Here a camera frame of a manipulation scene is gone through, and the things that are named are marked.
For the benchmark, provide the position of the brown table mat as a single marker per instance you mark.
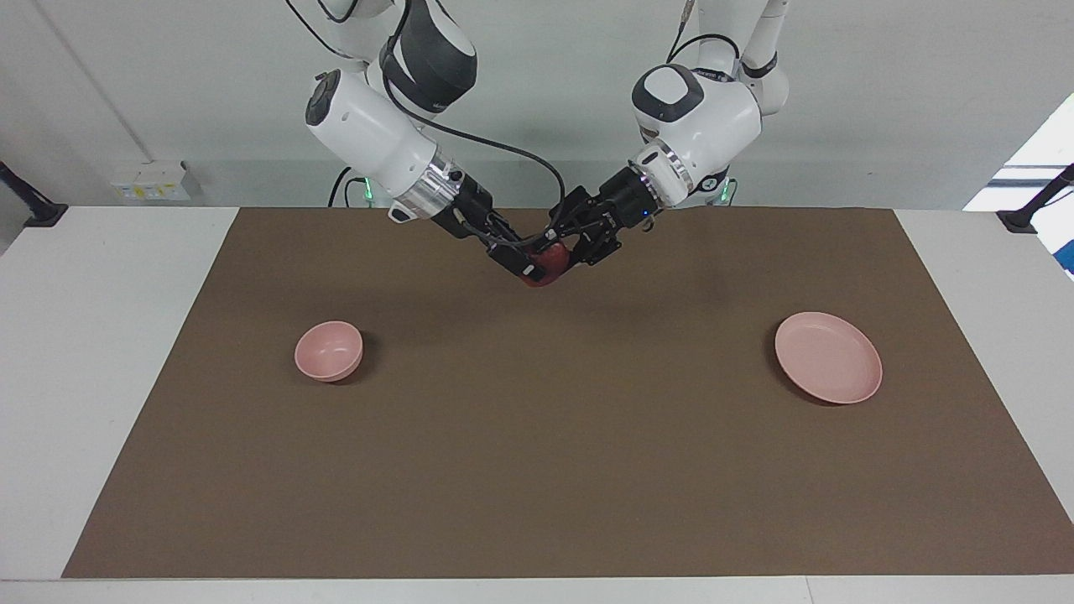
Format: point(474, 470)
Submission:
point(537, 436)

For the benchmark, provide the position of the white wall socket box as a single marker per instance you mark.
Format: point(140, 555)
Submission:
point(151, 180)

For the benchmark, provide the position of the pink bowl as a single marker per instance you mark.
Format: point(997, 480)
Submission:
point(327, 351)

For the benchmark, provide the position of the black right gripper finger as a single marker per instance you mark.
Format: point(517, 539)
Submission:
point(530, 242)
point(512, 262)

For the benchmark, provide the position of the blue object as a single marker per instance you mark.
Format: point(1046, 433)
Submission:
point(1067, 258)

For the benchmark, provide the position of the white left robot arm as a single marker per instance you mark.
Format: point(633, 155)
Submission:
point(705, 117)

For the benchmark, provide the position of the pink plate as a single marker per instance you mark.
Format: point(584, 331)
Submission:
point(826, 356)

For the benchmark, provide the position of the dark red apple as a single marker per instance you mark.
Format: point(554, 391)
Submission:
point(547, 268)

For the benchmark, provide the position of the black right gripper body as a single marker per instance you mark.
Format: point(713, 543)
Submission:
point(466, 210)

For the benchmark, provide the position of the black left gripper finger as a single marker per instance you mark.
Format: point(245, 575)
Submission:
point(575, 205)
point(597, 243)

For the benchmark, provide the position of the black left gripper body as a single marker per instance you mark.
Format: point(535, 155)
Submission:
point(629, 201)

